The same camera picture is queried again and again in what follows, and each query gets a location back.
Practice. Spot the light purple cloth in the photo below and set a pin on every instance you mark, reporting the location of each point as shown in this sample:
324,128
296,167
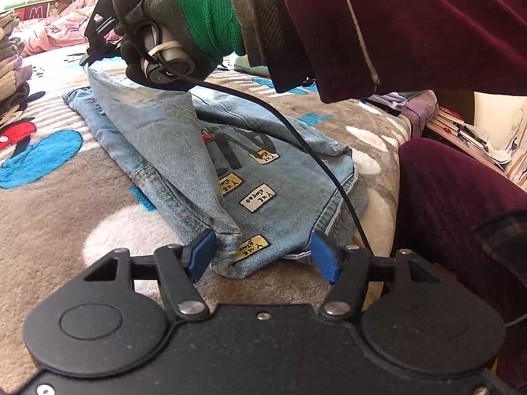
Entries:
420,107

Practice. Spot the person's leg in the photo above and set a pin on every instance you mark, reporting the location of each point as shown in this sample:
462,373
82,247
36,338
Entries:
444,197

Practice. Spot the person's right forearm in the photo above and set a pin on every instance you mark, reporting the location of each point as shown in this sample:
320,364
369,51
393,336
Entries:
391,20

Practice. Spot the pink crumpled cloth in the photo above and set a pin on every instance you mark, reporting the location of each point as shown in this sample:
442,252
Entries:
61,28

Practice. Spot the colourful alphabet play mat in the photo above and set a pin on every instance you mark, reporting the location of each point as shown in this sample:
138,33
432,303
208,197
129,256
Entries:
45,2

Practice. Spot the person's right hand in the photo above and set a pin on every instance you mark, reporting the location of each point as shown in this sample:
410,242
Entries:
206,20

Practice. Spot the pile of books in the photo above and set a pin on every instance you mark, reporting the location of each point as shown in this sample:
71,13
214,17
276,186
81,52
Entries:
457,125

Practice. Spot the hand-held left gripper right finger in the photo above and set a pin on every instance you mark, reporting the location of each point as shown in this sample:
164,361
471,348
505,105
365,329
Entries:
324,261

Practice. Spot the beige cartoon printed blanket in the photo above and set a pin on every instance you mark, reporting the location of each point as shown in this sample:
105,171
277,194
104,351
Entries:
61,222

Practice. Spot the person's left forearm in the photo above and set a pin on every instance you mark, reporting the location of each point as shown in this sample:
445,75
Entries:
504,238

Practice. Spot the stack of folded grey clothes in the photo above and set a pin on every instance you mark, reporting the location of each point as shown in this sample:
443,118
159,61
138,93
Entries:
12,74

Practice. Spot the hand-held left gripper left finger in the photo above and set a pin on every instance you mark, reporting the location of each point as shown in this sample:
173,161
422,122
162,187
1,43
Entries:
201,254

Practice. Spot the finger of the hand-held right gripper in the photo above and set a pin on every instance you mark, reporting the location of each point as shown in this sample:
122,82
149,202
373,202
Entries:
92,54

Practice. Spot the teal cartoon pillow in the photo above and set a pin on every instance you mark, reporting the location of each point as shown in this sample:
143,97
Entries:
243,66

